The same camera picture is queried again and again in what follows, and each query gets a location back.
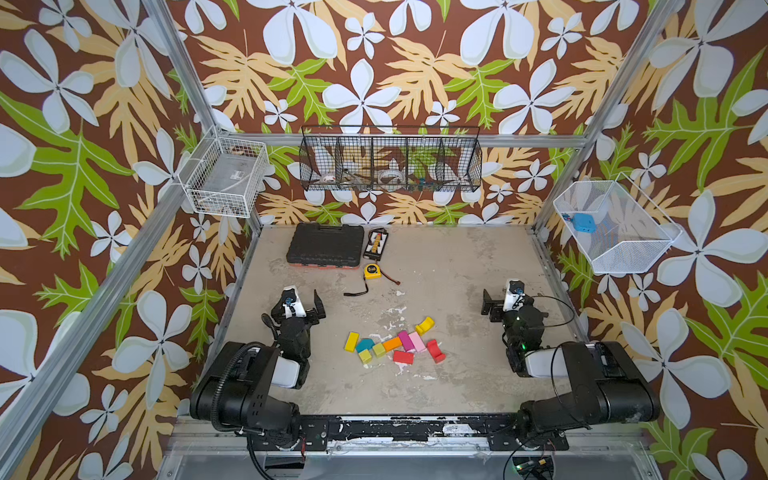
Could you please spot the teal block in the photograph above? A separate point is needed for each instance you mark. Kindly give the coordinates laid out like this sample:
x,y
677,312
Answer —
x,y
364,344

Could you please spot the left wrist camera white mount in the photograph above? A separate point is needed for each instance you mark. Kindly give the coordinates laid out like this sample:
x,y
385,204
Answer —
x,y
290,304

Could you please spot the red arch block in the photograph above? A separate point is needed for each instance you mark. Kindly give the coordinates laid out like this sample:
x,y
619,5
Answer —
x,y
435,351

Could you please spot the black tool case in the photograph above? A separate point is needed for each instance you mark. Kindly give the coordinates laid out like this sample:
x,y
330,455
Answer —
x,y
316,245

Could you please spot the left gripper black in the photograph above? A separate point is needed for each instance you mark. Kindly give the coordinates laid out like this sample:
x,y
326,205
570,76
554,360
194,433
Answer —
x,y
298,318

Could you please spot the orange block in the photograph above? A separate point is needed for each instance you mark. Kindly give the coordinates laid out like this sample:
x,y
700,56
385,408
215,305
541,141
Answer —
x,y
392,344

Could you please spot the black wire basket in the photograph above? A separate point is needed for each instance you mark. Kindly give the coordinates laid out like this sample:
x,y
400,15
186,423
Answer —
x,y
391,158

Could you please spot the red flat block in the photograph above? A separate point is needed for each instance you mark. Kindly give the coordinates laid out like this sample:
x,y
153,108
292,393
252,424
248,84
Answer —
x,y
403,357

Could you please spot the yellow tape measure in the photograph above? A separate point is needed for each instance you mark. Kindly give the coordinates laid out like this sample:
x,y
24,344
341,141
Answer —
x,y
371,271

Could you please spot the white wire basket left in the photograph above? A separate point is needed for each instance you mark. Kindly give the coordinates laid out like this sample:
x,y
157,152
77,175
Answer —
x,y
224,175

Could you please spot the yellow rectangular block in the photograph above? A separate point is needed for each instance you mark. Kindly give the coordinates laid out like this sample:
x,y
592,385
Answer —
x,y
351,342

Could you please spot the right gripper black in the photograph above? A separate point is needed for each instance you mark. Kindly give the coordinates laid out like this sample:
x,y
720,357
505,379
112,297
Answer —
x,y
503,310

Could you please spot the pink block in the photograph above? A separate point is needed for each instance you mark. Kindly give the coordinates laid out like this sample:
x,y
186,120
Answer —
x,y
417,342

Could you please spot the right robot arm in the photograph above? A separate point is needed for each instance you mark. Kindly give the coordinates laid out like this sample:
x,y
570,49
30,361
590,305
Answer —
x,y
593,383

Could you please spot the white mesh basket right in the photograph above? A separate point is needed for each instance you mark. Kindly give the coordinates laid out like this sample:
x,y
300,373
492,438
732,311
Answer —
x,y
633,232

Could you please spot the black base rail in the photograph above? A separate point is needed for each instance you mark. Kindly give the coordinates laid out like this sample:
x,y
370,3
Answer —
x,y
316,433

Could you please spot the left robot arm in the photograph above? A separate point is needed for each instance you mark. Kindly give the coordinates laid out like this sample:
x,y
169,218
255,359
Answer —
x,y
233,394

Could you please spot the yellow arch block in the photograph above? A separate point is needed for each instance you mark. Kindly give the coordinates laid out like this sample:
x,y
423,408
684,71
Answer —
x,y
425,326

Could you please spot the magenta block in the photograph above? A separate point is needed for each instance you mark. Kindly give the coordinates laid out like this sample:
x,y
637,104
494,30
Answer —
x,y
406,341

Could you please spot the blue object in basket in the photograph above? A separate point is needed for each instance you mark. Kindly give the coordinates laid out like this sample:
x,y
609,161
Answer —
x,y
583,223

